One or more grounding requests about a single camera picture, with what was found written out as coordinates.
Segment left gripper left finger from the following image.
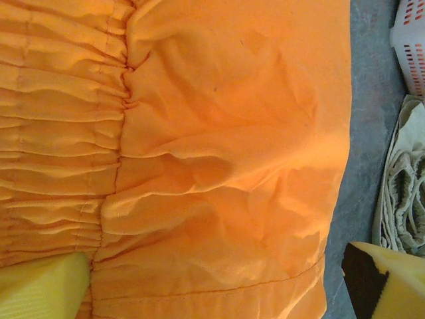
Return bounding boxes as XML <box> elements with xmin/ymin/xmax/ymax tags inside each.
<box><xmin>0</xmin><ymin>251</ymin><xmax>92</xmax><ymax>319</ymax></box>

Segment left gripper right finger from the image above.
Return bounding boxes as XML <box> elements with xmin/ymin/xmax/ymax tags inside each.
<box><xmin>341</xmin><ymin>241</ymin><xmax>425</xmax><ymax>319</ymax></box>

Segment white perforated plastic basket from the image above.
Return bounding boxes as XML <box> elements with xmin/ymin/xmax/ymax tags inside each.
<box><xmin>388</xmin><ymin>0</ymin><xmax>425</xmax><ymax>98</ymax></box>

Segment light orange shorts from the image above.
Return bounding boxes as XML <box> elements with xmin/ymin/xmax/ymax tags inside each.
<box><xmin>0</xmin><ymin>0</ymin><xmax>353</xmax><ymax>319</ymax></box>

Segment cream beige shorts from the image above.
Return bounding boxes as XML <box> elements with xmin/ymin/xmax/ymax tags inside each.
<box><xmin>371</xmin><ymin>94</ymin><xmax>425</xmax><ymax>259</ymax></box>

